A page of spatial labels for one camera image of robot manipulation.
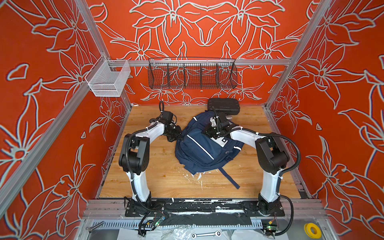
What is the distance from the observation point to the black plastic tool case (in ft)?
3.68

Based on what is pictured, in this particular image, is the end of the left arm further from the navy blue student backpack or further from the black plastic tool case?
the black plastic tool case

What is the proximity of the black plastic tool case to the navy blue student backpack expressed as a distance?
0.87 ft

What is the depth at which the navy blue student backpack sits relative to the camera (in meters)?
0.85
